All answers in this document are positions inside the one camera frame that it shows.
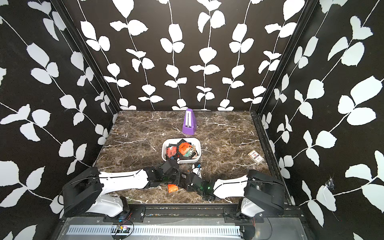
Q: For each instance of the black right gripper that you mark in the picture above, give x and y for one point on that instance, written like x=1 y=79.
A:
x=188 y=188

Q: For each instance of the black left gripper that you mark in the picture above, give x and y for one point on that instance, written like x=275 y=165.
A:
x=176 y=182

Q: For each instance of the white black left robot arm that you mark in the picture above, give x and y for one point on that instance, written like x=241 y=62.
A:
x=89 y=191

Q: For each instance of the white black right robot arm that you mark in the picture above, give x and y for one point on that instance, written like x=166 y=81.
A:
x=260 y=193

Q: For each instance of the red round label tea bag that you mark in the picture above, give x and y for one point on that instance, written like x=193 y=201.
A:
x=171 y=152

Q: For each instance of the white plastic storage box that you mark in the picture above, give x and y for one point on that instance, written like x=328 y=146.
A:
x=174 y=142

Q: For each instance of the purple metronome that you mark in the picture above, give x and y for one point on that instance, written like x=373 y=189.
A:
x=190 y=123

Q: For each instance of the white perforated vent strip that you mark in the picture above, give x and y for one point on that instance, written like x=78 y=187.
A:
x=152 y=230

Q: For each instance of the black front mounting rail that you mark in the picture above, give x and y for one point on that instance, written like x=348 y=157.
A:
x=140 y=213

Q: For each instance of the small circuit board with wires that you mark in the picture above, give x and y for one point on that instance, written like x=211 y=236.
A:
x=122 y=230

